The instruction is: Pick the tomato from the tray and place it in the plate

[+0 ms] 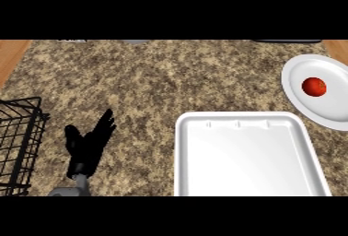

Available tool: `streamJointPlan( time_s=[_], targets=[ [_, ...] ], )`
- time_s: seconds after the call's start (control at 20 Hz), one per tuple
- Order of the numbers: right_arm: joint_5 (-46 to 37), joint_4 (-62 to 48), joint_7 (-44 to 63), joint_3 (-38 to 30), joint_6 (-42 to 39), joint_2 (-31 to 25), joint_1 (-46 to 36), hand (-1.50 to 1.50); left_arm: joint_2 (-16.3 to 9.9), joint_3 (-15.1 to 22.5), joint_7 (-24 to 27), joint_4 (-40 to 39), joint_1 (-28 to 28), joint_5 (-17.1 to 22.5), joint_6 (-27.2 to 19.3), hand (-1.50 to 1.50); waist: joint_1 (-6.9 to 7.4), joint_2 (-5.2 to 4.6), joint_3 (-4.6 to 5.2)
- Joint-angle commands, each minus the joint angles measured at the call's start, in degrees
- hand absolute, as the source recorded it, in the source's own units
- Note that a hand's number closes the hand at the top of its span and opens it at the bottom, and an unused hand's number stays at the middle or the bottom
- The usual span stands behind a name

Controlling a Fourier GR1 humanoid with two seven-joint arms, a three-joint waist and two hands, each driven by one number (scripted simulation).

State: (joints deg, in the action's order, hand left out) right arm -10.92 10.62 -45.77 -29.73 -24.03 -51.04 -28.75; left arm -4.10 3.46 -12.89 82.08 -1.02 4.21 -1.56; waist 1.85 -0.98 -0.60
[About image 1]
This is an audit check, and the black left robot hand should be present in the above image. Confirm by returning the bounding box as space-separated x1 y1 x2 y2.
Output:
63 108 118 181

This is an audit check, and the white rectangular tray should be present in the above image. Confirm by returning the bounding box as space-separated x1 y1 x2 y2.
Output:
173 111 333 197

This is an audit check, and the white round plate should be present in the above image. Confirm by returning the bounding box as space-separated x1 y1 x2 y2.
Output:
280 53 348 132

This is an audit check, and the red tomato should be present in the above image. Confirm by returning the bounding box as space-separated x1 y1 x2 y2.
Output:
301 77 329 98

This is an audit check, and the grey rounded object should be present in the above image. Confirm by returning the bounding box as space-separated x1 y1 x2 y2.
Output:
121 39 152 45

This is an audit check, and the dark flat appliance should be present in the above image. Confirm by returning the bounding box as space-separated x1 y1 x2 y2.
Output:
252 39 323 44

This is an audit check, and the black wire basket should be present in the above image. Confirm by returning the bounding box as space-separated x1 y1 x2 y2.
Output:
0 97 52 197

